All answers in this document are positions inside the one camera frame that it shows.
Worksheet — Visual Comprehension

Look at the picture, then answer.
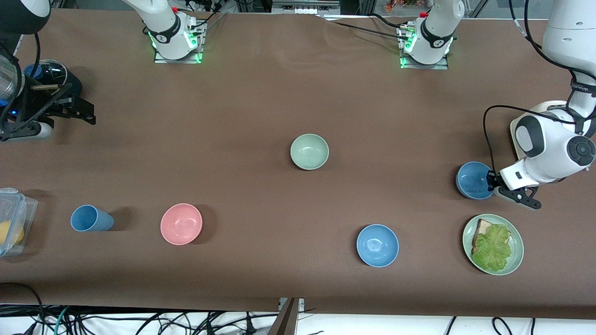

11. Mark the blue bowl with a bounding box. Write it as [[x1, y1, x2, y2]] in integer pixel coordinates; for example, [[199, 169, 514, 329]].
[[456, 161, 495, 200], [356, 224, 400, 268]]

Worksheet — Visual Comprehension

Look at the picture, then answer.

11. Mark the green bowl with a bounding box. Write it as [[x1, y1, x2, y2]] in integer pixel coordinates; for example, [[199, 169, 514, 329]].
[[290, 134, 330, 171]]

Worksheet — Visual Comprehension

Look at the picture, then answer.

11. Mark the pink bowl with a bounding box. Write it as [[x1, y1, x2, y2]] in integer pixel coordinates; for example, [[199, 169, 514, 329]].
[[160, 203, 203, 246]]

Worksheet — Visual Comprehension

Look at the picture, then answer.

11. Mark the glass lid blue knob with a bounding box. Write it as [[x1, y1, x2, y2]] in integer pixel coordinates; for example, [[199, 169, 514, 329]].
[[23, 60, 68, 89]]

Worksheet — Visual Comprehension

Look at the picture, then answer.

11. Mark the bread slice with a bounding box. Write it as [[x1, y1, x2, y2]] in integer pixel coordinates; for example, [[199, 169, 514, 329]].
[[472, 219, 512, 254]]

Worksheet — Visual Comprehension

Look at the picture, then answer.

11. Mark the green lettuce leaf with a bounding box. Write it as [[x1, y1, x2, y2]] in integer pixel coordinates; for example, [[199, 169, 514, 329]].
[[471, 224, 513, 273]]

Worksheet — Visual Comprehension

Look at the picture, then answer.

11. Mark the green plate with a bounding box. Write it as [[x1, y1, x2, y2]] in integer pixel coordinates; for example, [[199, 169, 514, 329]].
[[462, 214, 524, 276]]

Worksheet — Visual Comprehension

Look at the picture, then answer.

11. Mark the cream toaster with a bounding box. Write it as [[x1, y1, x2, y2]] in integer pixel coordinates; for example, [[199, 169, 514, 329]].
[[510, 100, 574, 161]]

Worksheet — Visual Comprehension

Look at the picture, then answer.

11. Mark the clear plastic container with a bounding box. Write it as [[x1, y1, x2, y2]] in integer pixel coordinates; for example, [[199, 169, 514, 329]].
[[0, 188, 39, 257]]

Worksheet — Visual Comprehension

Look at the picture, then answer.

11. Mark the blue cup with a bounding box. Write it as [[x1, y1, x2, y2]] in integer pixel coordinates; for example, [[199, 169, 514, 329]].
[[70, 205, 115, 232]]

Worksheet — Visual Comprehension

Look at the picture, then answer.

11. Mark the yellow lemon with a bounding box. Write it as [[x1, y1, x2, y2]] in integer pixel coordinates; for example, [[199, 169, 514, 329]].
[[0, 220, 25, 247]]

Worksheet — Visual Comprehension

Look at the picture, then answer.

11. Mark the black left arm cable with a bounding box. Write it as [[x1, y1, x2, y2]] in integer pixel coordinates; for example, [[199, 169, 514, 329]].
[[483, 0, 596, 174]]

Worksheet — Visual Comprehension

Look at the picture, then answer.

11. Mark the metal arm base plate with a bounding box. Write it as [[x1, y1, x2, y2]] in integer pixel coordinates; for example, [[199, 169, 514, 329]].
[[154, 19, 204, 64], [400, 26, 450, 70]]

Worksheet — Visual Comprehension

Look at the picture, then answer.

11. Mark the black table cable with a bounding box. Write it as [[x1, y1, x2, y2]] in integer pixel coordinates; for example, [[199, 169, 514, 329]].
[[370, 13, 406, 29], [321, 19, 409, 40]]

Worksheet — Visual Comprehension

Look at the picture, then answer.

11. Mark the black floor cable loop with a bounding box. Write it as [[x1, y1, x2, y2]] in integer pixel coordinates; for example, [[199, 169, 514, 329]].
[[0, 283, 46, 335]]

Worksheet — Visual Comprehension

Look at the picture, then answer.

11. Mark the teal floor cable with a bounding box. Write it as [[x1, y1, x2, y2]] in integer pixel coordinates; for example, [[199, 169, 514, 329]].
[[53, 306, 71, 335]]

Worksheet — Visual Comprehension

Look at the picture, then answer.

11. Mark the metal bracket post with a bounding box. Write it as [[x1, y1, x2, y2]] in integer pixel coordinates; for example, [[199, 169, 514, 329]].
[[268, 298, 305, 335]]

